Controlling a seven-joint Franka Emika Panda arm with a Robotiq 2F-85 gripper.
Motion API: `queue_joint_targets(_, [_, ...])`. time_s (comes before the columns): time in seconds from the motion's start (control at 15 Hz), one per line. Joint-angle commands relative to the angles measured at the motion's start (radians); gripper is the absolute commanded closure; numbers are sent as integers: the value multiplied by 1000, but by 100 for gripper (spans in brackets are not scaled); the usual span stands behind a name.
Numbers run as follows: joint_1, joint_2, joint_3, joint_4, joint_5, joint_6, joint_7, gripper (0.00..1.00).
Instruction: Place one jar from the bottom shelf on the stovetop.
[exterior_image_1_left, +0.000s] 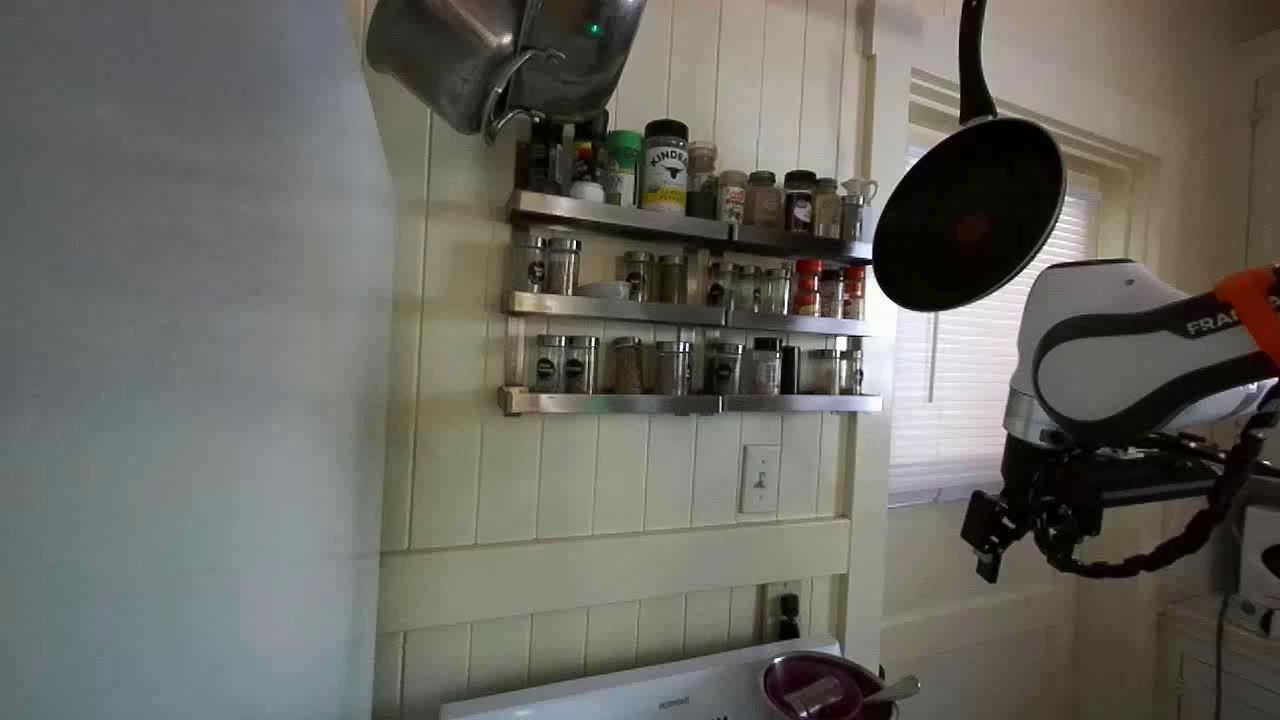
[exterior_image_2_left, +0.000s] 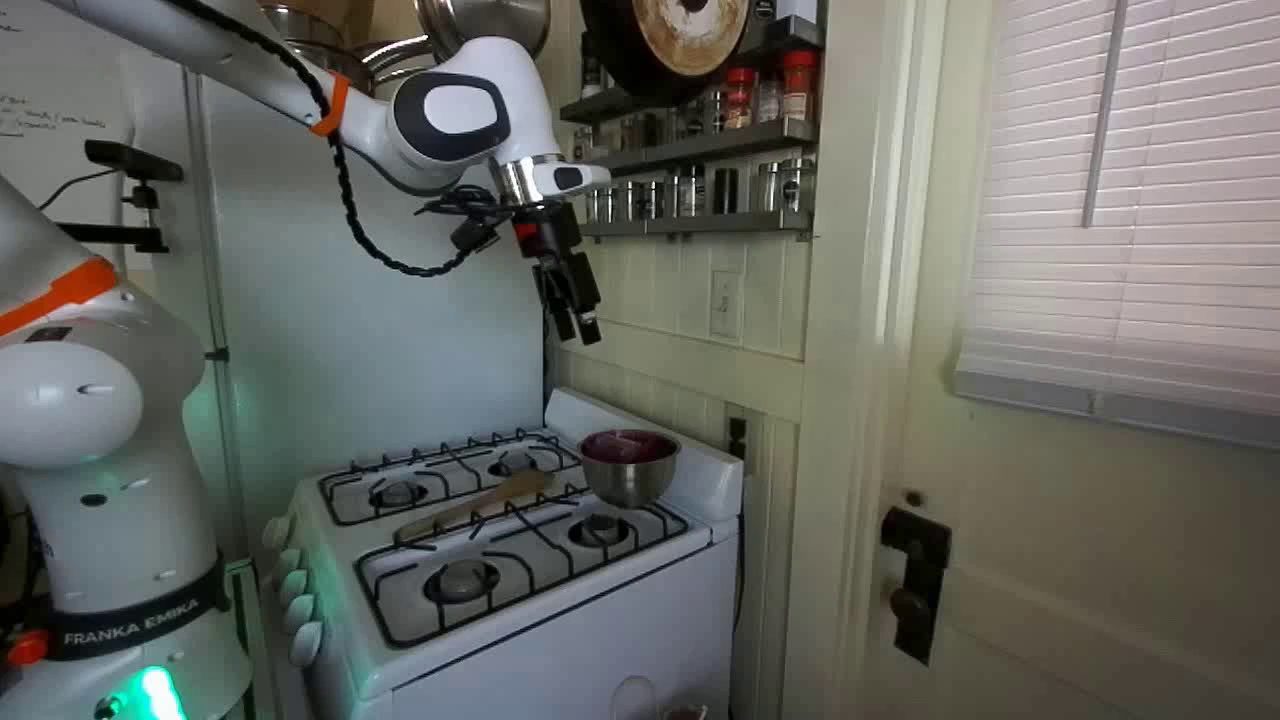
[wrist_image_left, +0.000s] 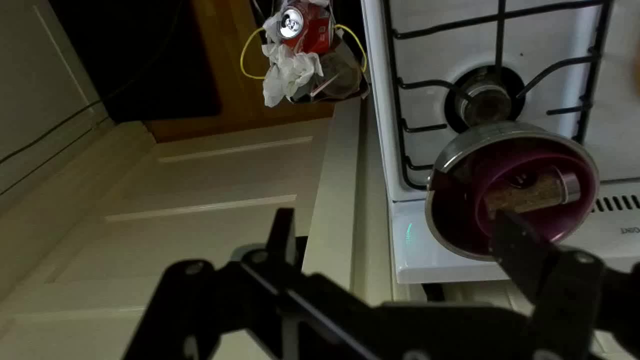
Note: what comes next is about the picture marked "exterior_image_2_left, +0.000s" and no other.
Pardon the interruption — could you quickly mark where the white gas stove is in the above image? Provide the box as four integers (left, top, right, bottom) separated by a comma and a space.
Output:
255, 386, 753, 720

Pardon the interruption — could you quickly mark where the red spice jar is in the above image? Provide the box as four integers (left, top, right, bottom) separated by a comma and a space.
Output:
724, 66, 759, 133
779, 47, 820, 133

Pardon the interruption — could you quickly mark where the white blind wand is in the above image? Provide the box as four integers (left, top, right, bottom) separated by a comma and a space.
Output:
1077, 0, 1130, 233

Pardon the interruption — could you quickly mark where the wall power outlet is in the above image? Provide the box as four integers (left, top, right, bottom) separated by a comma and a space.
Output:
705, 265, 743, 344

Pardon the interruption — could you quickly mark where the black coiled arm cable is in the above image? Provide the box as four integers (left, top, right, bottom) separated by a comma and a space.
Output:
174, 0, 518, 282

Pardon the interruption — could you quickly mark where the metal wall spice rack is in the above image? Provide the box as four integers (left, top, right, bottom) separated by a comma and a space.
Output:
557, 25, 820, 244

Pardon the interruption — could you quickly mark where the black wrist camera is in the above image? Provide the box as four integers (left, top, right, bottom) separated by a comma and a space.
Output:
445, 183, 512, 256

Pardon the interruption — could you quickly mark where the white window blind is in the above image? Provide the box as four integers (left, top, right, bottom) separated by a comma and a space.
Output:
947, 0, 1280, 452

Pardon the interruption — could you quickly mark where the wooden spatula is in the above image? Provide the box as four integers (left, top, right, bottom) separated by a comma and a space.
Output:
394, 467, 563, 548

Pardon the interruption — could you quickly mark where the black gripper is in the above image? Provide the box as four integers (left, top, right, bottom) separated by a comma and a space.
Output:
507, 195, 609, 350

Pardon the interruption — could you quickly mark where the black door lock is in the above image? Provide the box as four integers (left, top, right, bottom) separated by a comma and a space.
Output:
876, 505, 956, 668

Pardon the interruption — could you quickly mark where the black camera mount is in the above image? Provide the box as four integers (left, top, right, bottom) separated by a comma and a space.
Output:
55, 135, 189, 256

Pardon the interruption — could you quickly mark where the grey metal pole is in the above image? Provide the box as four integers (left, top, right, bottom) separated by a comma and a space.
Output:
180, 71, 255, 557

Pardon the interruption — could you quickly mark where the black hanging frying pan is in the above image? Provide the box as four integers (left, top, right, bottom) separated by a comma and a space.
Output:
578, 0, 759, 106

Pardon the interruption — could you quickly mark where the large white panel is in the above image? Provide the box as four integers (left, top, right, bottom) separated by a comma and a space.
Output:
183, 71, 551, 553

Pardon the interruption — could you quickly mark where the cream door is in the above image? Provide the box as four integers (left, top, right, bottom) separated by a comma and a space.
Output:
853, 0, 1280, 720

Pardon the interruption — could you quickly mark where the whiteboard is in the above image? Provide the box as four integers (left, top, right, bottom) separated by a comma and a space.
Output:
0, 0, 142, 225

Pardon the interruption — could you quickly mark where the black double burner grate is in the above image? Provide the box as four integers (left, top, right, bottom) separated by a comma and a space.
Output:
315, 425, 593, 531
351, 488, 694, 651

